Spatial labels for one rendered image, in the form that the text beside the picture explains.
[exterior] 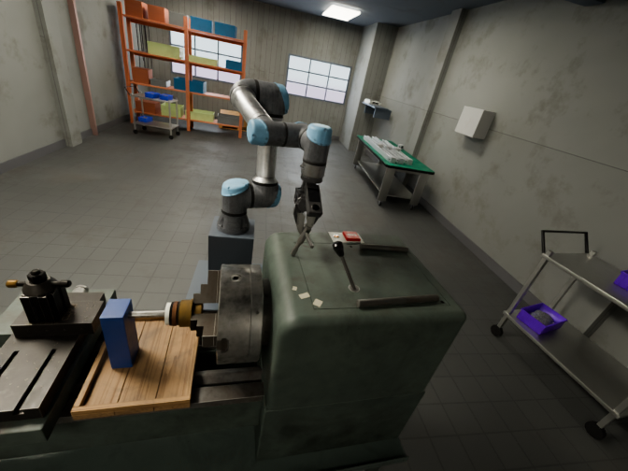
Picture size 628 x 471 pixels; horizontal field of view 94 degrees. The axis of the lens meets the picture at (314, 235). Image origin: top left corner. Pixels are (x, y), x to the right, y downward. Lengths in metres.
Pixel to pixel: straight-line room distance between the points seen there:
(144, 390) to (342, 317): 0.65
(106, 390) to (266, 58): 9.14
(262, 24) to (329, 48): 1.91
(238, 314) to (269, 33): 9.15
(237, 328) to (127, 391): 0.41
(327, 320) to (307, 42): 9.25
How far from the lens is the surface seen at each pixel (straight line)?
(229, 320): 0.88
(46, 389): 1.12
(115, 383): 1.17
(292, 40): 9.72
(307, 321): 0.80
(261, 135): 0.92
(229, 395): 1.11
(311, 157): 0.90
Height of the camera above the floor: 1.81
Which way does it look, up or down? 29 degrees down
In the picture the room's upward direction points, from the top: 12 degrees clockwise
